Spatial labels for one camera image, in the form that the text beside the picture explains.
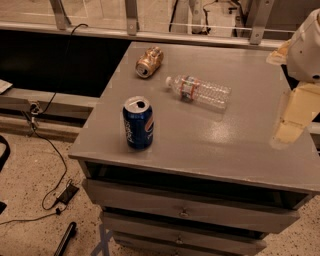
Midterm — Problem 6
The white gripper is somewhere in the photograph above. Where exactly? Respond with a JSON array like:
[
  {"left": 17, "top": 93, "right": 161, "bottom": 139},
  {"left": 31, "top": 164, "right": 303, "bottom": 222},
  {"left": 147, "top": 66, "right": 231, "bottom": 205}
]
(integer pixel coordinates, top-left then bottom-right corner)
[{"left": 266, "top": 9, "right": 320, "bottom": 149}]

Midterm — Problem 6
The blue pepsi can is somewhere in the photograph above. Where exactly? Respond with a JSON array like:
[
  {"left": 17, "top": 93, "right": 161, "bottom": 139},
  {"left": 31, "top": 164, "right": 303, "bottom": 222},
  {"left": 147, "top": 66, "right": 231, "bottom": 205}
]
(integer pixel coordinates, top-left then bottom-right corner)
[{"left": 122, "top": 96, "right": 154, "bottom": 150}]

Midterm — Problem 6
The gold crushed soda can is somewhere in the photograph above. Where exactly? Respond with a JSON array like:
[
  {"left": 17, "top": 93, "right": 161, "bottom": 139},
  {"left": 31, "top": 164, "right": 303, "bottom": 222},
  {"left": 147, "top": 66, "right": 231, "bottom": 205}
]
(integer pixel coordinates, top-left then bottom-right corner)
[{"left": 135, "top": 46, "right": 164, "bottom": 79}]

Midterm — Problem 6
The clear plastic water bottle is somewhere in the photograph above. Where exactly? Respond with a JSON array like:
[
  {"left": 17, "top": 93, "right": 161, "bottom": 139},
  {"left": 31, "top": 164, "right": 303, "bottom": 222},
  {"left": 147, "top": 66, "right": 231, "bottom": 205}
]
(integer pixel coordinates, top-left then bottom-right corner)
[{"left": 165, "top": 75, "right": 231, "bottom": 112}]

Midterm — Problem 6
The grey drawer cabinet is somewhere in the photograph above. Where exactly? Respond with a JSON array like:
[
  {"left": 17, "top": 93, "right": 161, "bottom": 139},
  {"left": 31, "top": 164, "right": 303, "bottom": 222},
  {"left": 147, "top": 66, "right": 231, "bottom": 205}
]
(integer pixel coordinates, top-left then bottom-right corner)
[{"left": 70, "top": 42, "right": 320, "bottom": 242}]

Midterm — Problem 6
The top grey drawer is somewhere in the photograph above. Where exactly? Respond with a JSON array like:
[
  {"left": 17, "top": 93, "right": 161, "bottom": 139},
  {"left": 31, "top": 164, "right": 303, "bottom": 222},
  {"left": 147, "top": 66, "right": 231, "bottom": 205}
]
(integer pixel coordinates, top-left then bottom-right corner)
[{"left": 83, "top": 179, "right": 299, "bottom": 233}]

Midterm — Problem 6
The grey drawer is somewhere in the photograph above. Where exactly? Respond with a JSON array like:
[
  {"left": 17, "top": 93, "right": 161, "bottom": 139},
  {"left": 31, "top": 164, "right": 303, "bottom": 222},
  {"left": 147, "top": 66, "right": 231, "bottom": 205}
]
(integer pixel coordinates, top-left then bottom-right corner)
[
  {"left": 83, "top": 179, "right": 299, "bottom": 233},
  {"left": 102, "top": 212, "right": 266, "bottom": 256},
  {"left": 113, "top": 232, "right": 214, "bottom": 256}
]

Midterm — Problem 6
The middle grey drawer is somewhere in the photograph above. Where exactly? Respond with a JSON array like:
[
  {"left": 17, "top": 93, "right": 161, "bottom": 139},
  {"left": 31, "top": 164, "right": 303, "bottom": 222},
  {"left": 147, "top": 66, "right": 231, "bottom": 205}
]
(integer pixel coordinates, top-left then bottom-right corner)
[{"left": 102, "top": 212, "right": 266, "bottom": 256}]

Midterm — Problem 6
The bottom grey drawer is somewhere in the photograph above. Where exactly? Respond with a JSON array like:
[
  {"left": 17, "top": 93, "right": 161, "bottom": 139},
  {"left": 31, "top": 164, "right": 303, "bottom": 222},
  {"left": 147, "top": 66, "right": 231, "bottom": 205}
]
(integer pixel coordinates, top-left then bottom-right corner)
[{"left": 113, "top": 232, "right": 214, "bottom": 256}]

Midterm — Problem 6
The black power adapter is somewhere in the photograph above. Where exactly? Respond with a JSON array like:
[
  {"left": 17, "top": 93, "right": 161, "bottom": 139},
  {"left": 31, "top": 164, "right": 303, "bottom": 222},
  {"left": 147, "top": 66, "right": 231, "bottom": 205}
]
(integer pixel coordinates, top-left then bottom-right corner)
[{"left": 56, "top": 184, "right": 79, "bottom": 205}]

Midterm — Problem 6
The black bar on floor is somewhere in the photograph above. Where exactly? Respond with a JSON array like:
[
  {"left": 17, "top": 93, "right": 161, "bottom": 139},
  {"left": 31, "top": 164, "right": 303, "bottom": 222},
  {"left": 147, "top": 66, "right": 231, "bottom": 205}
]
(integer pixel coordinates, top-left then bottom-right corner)
[{"left": 54, "top": 222, "right": 77, "bottom": 256}]

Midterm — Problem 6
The metal railing frame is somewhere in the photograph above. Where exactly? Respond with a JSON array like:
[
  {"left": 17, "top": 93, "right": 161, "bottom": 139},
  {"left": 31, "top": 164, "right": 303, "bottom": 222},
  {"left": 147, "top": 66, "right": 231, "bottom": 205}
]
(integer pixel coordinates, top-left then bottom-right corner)
[{"left": 0, "top": 0, "right": 320, "bottom": 54}]

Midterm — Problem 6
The black cable on floor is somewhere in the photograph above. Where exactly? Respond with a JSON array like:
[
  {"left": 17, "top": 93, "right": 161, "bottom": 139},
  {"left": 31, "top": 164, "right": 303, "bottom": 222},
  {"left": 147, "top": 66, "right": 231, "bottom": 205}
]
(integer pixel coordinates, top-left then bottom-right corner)
[{"left": 0, "top": 23, "right": 89, "bottom": 226}]

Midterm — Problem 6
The black strap at left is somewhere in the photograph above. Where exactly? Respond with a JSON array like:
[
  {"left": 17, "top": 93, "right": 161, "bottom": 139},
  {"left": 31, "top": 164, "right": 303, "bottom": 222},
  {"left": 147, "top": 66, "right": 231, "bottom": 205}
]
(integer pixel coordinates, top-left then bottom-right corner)
[{"left": 0, "top": 134, "right": 12, "bottom": 173}]

